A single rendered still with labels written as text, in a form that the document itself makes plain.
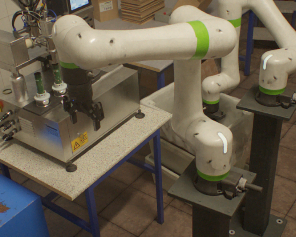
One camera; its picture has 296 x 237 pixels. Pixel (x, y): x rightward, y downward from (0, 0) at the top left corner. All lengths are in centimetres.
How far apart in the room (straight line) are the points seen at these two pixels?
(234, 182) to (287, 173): 165
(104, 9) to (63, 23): 256
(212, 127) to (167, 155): 124
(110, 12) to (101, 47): 270
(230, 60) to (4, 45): 114
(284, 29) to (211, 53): 99
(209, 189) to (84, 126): 73
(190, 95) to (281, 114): 68
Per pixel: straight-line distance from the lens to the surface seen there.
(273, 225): 285
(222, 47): 133
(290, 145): 352
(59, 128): 196
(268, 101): 218
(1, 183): 237
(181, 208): 291
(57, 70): 207
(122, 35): 117
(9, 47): 201
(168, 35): 123
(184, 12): 146
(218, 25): 133
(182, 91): 157
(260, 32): 494
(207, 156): 155
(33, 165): 218
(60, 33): 122
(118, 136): 226
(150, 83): 386
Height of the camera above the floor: 205
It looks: 33 degrees down
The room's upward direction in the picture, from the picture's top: 4 degrees counter-clockwise
